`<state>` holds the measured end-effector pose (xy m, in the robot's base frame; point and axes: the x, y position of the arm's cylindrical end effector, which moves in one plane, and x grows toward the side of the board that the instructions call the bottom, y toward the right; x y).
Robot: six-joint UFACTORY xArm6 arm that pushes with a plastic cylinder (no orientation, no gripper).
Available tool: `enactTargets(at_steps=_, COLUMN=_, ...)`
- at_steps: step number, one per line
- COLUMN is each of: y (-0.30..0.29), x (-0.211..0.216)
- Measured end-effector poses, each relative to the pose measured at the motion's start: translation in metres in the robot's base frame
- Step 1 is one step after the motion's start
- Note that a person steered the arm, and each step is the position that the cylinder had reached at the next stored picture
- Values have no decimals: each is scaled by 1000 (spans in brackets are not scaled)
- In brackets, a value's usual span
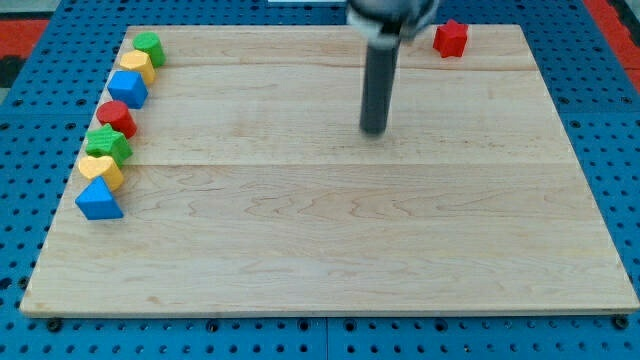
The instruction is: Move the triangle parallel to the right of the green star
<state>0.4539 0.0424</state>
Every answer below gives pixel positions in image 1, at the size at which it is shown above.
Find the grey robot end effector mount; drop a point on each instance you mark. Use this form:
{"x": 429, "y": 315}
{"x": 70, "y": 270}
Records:
{"x": 391, "y": 20}

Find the red cylinder block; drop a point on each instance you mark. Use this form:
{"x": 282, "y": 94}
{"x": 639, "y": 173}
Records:
{"x": 117, "y": 114}

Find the yellow hexagon block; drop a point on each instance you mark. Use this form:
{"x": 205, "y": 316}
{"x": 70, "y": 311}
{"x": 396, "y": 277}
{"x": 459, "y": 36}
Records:
{"x": 139, "y": 61}

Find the green cylinder block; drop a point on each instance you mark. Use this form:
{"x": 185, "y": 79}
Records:
{"x": 150, "y": 43}

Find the yellow heart block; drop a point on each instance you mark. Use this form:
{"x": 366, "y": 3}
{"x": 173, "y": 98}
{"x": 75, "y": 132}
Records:
{"x": 104, "y": 166}

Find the green star block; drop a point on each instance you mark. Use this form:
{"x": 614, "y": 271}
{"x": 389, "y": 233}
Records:
{"x": 105, "y": 141}

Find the blue triangle block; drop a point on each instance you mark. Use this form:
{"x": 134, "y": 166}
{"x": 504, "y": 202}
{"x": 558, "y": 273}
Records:
{"x": 97, "y": 202}

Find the red star block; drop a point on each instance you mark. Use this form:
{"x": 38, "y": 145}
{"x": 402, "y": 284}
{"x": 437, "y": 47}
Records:
{"x": 451, "y": 38}

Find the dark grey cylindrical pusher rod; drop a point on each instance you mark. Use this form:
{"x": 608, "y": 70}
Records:
{"x": 379, "y": 75}

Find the blue cube block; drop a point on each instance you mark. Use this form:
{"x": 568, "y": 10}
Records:
{"x": 128, "y": 87}

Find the light wooden board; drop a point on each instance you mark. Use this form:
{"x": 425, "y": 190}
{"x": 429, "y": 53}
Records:
{"x": 252, "y": 193}

